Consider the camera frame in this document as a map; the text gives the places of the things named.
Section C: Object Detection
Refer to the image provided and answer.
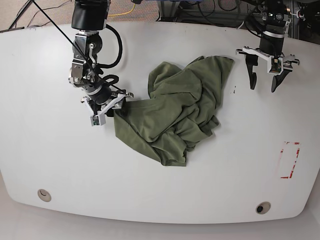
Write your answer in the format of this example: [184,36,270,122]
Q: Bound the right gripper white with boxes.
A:
[80,91,134,118]

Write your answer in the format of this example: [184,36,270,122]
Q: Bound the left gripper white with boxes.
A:
[236,46,300,93]

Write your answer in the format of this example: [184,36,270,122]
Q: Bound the olive green t-shirt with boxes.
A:
[113,55,234,167]

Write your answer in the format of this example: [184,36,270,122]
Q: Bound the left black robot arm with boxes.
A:
[236,0,300,92]

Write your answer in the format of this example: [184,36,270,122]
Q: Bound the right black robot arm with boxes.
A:
[68,0,134,126]

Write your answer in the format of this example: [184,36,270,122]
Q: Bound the red tape rectangle marking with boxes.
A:
[276,141,301,179]

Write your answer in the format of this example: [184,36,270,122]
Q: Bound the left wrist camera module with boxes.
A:
[267,57,283,75]

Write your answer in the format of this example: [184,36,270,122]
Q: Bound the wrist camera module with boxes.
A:
[90,114,106,126]
[267,57,283,75]

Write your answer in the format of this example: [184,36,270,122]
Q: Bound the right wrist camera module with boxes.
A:
[90,114,106,126]

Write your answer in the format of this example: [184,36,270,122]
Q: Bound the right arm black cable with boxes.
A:
[96,23,125,70]

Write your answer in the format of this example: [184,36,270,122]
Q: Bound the metal frame rack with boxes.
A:
[157,0,300,39]

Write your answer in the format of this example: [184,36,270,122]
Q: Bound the yellow cable on floor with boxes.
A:
[107,3,137,18]

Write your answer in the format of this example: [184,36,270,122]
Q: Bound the left table cable grommet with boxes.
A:
[37,189,52,203]

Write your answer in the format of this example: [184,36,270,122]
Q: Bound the table cable grommet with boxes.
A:
[255,201,271,215]
[37,189,52,203]

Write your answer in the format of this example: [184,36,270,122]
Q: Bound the right table cable grommet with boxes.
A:
[255,201,271,215]

